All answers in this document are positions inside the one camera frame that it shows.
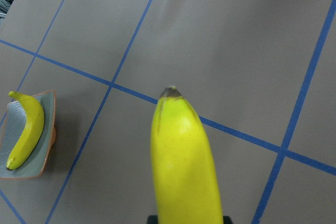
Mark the grey square plate orange rim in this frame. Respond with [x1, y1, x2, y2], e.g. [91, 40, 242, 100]
[1, 90, 56, 180]

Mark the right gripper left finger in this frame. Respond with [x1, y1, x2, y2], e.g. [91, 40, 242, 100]
[146, 215, 158, 224]

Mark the yellow banana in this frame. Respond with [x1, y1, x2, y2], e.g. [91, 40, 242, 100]
[151, 86, 224, 223]
[6, 91, 45, 170]

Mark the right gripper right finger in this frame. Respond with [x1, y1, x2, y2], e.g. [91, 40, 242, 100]
[223, 216, 233, 224]

